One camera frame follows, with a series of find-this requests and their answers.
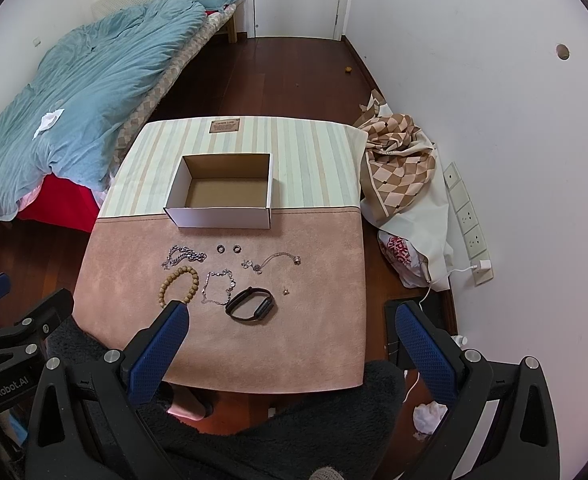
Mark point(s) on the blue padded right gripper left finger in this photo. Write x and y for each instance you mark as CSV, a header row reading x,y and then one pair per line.
x,y
149,354

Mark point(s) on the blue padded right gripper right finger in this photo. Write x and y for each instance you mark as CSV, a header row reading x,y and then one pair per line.
x,y
435,355

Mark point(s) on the black smart band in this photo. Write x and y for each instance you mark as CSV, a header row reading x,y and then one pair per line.
x,y
252,305

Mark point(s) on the crumpled white tissue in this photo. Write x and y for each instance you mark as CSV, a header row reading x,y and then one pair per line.
x,y
426,419

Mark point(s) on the red white plastic bag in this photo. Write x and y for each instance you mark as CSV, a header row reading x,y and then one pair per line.
x,y
411,267

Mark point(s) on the pink and striped table mat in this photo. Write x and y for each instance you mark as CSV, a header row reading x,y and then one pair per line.
x,y
315,339

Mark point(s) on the white cardboard box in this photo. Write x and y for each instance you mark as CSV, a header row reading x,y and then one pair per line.
x,y
221,191

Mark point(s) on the checkered brown beige cloth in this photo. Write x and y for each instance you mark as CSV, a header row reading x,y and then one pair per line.
x,y
399,159

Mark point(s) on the brown label patch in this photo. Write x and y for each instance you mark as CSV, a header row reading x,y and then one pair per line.
x,y
225,125

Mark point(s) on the light blue duvet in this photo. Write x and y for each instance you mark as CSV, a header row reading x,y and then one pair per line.
x,y
66,121

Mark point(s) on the checkered beige mattress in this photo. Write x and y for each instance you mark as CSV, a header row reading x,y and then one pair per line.
x,y
130,129

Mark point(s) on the white wall power strip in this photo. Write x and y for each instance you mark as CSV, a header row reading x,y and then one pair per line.
x,y
472,233

